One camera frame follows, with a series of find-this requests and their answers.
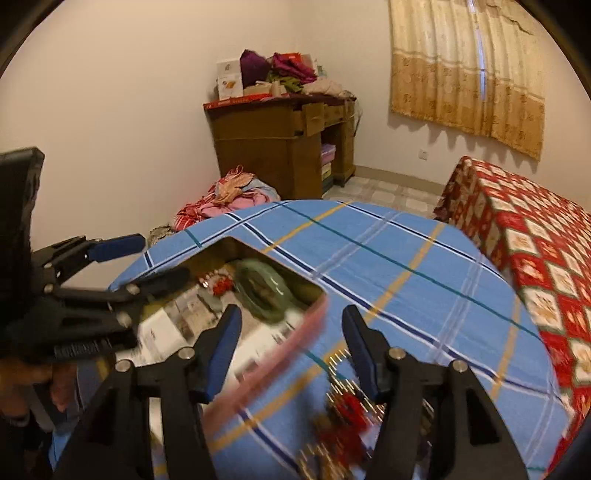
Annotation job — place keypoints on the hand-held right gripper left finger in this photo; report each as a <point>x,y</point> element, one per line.
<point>221,350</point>

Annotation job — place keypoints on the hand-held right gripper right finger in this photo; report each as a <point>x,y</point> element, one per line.
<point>364,355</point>

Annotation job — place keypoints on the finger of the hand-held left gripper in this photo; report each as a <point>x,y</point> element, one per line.
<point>161,281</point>
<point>115,247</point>

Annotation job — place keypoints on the pink tin box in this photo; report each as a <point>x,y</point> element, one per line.
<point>286,355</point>

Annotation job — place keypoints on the person's left hand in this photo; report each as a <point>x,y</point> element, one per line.
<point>62,387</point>

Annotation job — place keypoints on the grey woven item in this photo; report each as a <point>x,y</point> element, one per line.
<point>159,234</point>

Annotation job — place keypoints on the white paper slip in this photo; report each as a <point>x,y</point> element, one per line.
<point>161,332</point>

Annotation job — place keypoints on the green jade bangle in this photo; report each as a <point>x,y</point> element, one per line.
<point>277,314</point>

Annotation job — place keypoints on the blue plaid bed sheet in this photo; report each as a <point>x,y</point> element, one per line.
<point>406,277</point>

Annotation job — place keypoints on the pile of clothes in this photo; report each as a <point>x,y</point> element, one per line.
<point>231,198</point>

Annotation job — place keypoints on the wooden cabinet with clutter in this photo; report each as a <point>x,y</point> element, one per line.
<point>263,143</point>

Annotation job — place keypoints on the flat red box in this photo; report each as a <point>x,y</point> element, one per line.
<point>244,100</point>

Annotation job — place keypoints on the bed with red quilt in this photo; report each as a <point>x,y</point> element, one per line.
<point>531,249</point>

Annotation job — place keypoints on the white cardboard box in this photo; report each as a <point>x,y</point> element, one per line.
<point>229,78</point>

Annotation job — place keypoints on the purple storage box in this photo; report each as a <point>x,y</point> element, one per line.
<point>328,153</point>

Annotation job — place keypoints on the purple cloth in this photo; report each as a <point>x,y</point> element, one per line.
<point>254,67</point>

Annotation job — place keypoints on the green cloth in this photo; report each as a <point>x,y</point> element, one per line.
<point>288,84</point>

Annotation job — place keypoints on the magenta cloth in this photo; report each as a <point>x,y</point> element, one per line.
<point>291,64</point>

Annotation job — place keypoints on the pale pink cloth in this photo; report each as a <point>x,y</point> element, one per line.
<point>325,86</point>

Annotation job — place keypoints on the beige floral curtain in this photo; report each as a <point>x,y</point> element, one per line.
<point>461,69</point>

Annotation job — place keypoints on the white wall socket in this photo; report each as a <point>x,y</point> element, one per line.
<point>423,153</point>

